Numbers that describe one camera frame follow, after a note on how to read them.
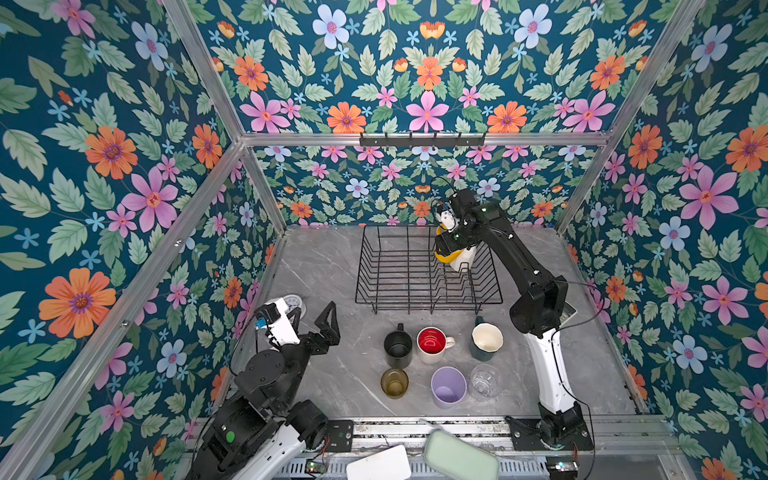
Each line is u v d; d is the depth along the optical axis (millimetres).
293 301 956
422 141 929
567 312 951
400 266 1075
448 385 811
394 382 818
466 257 973
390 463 665
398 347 853
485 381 820
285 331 529
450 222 832
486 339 825
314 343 540
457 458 695
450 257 873
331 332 572
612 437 750
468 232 706
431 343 883
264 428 451
